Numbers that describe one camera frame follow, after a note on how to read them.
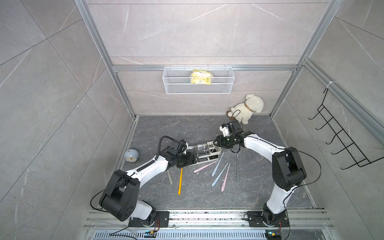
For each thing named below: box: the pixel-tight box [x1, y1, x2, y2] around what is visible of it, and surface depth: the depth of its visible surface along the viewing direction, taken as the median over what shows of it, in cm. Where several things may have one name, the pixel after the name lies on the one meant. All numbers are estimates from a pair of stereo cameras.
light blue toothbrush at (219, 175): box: [211, 162, 229, 187], surface depth 89 cm
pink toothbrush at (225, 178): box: [221, 163, 231, 192], surface depth 88 cm
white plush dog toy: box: [226, 93, 264, 125], surface depth 109 cm
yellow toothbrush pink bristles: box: [177, 167, 184, 196], surface depth 87 cm
